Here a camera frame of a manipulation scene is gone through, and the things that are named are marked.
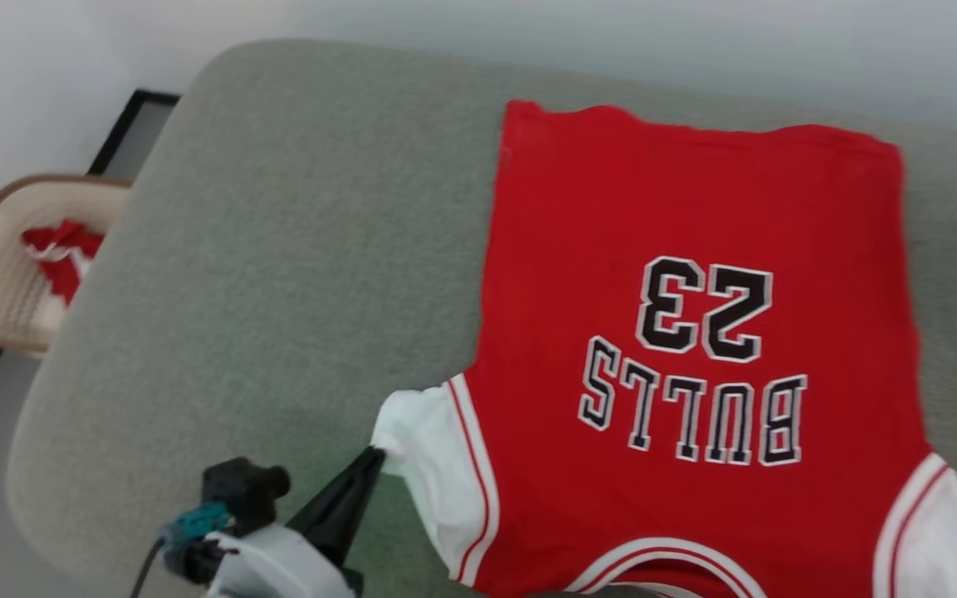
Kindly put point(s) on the black framed grey floor mat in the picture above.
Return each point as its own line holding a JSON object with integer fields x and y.
{"x": 142, "y": 137}

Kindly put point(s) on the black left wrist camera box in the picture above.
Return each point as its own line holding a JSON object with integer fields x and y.
{"x": 242, "y": 492}

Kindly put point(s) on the red garment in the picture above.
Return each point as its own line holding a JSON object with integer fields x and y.
{"x": 63, "y": 253}

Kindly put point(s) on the red white basketball jersey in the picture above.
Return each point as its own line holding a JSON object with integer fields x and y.
{"x": 694, "y": 349}

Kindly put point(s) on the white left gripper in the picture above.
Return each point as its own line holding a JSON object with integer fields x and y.
{"x": 279, "y": 569}

